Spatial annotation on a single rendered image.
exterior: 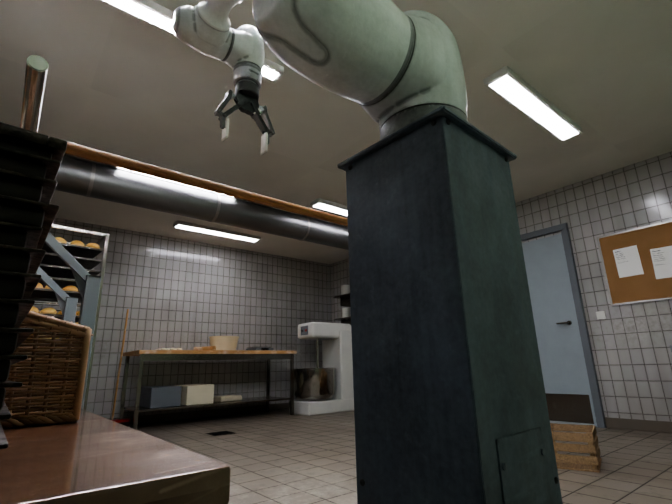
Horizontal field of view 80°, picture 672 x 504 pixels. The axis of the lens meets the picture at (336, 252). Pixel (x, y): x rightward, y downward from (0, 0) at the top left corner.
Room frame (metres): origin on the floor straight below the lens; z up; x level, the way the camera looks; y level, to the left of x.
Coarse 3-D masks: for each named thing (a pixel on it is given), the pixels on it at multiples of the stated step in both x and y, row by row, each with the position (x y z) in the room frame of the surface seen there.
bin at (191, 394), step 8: (192, 384) 5.75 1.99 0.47; (200, 384) 5.67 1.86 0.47; (208, 384) 5.59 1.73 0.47; (184, 392) 5.42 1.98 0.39; (192, 392) 5.40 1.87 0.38; (200, 392) 5.47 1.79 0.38; (208, 392) 5.54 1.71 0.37; (184, 400) 5.41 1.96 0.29; (192, 400) 5.41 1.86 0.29; (200, 400) 5.48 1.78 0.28; (208, 400) 5.55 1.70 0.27
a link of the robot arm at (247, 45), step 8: (240, 32) 1.03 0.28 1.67; (248, 32) 1.05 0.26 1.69; (256, 32) 1.06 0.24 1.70; (232, 40) 1.01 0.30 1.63; (240, 40) 1.03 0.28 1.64; (248, 40) 1.04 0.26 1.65; (256, 40) 1.06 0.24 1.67; (232, 48) 1.03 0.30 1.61; (240, 48) 1.03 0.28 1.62; (248, 48) 1.04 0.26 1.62; (256, 48) 1.06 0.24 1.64; (232, 56) 1.05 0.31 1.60; (240, 56) 1.05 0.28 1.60; (248, 56) 1.05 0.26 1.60; (256, 56) 1.06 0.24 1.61; (264, 56) 1.10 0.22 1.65; (232, 64) 1.08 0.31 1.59; (256, 64) 1.07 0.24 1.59
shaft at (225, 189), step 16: (96, 160) 0.92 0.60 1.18; (112, 160) 0.93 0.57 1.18; (128, 160) 0.96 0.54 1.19; (160, 176) 1.02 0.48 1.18; (176, 176) 1.04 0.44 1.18; (192, 176) 1.07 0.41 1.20; (224, 192) 1.13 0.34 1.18; (240, 192) 1.16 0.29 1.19; (288, 208) 1.28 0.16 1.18; (304, 208) 1.31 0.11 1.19
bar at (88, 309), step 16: (32, 64) 0.56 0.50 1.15; (48, 64) 0.57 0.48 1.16; (32, 80) 0.59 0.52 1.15; (32, 96) 0.63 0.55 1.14; (32, 112) 0.68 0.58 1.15; (32, 128) 0.73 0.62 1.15; (48, 240) 1.17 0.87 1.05; (64, 256) 1.20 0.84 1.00; (80, 272) 1.23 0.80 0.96; (80, 288) 1.24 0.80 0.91; (96, 288) 1.25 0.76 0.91; (64, 304) 1.61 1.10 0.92; (96, 304) 1.25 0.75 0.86; (80, 320) 1.23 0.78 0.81
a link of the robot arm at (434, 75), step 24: (432, 24) 0.55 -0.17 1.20; (432, 48) 0.53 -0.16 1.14; (456, 48) 0.58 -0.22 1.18; (408, 72) 0.53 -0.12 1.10; (432, 72) 0.54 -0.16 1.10; (456, 72) 0.57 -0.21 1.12; (408, 96) 0.56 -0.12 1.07; (432, 96) 0.56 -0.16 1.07; (456, 96) 0.57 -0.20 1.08; (384, 120) 0.61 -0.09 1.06
